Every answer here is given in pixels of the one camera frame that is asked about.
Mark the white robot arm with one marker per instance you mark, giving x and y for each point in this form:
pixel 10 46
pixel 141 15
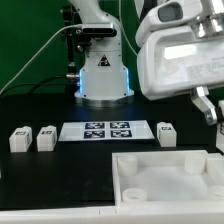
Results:
pixel 103 77

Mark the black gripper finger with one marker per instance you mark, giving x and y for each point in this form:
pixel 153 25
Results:
pixel 199 97

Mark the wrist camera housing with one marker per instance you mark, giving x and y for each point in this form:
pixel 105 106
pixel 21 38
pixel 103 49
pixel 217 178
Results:
pixel 205 17

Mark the white square tabletop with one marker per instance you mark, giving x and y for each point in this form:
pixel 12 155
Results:
pixel 167 176

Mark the white fiducial marker sheet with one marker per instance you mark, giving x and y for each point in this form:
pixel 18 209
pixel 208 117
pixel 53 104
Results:
pixel 106 130

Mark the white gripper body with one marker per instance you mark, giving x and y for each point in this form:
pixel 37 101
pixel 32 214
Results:
pixel 173 62

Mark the black camera on mount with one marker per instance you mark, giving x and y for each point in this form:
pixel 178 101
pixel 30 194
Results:
pixel 99 30

